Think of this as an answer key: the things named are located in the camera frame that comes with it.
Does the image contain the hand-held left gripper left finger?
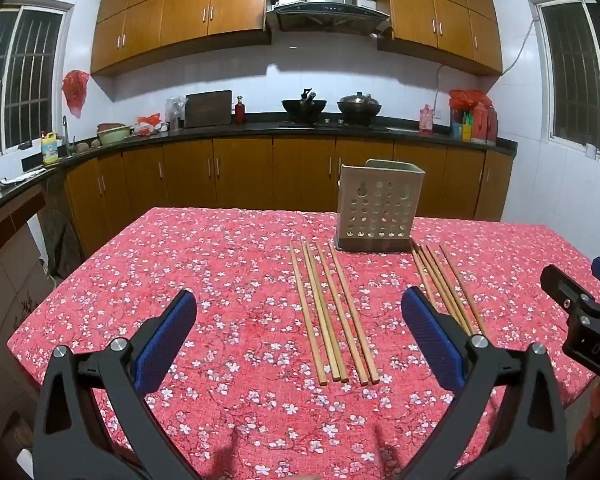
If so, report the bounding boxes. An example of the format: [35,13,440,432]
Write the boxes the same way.
[32,288,201,480]

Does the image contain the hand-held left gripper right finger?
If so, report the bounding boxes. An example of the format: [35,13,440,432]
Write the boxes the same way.
[401,287,571,480]

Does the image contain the beige perforated utensil holder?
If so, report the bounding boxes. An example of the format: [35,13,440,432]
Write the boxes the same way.
[334,159,426,253]

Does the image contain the red floral tablecloth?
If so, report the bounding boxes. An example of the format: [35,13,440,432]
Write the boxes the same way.
[7,206,600,480]

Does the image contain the large red bottles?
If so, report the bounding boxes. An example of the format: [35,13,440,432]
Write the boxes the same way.
[472,102,499,144]

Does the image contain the wooden lower cabinets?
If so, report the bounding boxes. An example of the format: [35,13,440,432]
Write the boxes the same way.
[64,135,514,257]

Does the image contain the green yellow box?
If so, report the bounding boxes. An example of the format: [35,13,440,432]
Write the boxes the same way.
[451,109,474,141]

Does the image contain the barred window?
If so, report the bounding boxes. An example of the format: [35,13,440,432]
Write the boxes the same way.
[0,4,74,162]
[529,0,600,157]

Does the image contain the red bag over bottles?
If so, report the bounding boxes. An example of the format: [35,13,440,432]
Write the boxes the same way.
[448,89,494,112]

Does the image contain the green basin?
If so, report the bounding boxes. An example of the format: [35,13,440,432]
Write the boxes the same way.
[96,122,134,146]

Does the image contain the orange plastic bag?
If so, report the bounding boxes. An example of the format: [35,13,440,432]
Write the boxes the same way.
[132,112,169,136]

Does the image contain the white cloth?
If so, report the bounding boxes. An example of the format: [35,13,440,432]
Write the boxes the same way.
[0,167,47,192]

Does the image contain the yellow detergent bottle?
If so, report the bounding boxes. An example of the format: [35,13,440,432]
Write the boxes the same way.
[40,130,60,166]

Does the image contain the metal faucet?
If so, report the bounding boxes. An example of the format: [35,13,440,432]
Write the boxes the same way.
[61,115,76,157]

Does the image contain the clear plastic bag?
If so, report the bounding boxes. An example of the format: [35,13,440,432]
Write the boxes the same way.
[164,95,189,130]

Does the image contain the black countertop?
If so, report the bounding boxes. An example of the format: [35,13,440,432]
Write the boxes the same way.
[0,112,518,223]

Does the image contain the dark cutting board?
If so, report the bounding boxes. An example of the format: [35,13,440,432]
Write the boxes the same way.
[183,90,234,129]

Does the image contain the gas stove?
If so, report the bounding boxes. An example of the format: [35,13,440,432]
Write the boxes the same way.
[278,118,390,129]

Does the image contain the black wok with lid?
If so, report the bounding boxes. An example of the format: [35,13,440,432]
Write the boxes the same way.
[336,91,383,126]

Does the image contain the black open wok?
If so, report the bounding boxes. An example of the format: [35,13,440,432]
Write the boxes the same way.
[281,88,328,124]

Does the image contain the red plastic bag on hook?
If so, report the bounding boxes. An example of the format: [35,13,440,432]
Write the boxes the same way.
[61,70,90,116]

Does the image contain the wooden upper cabinet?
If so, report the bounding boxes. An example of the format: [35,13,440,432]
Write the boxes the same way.
[90,0,272,77]
[377,0,504,77]

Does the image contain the steel range hood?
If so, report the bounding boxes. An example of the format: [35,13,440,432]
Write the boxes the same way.
[264,0,392,37]

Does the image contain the white wall cable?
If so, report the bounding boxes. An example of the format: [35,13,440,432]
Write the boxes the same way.
[434,19,537,107]

